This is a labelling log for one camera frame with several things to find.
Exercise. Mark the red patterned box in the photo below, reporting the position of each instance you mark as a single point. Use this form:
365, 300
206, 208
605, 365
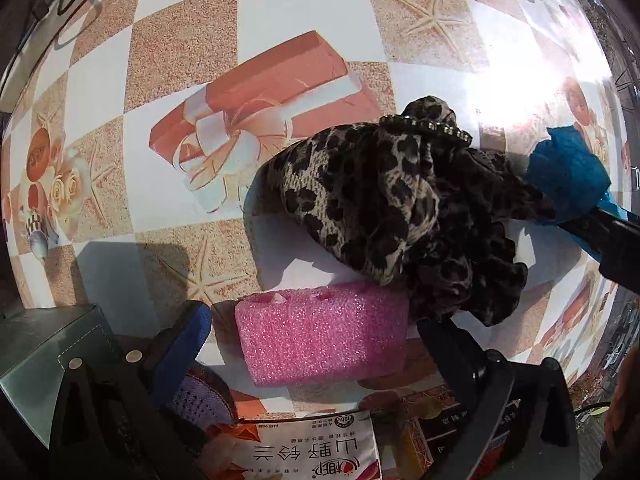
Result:
431, 421

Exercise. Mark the leopard print scrunchie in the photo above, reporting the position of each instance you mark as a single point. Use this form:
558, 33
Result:
407, 200

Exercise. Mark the orange white tissue pack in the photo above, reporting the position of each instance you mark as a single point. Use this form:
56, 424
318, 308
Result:
337, 446

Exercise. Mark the checkered printed tablecloth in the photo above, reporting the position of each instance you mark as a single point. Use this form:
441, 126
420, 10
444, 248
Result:
137, 126

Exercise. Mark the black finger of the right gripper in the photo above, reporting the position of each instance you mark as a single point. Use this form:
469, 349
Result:
613, 242

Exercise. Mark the white open storage box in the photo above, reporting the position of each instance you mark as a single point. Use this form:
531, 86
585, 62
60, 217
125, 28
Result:
36, 347

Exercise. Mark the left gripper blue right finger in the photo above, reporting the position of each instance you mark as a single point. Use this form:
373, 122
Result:
460, 360

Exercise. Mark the purple knit scrunchie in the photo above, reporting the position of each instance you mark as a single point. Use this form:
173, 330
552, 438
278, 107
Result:
204, 399

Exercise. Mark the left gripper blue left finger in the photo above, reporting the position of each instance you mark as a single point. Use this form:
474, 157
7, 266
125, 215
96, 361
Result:
174, 350

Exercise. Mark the blue fabric scrunchie elongated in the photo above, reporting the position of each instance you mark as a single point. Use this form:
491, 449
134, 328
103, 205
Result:
574, 179

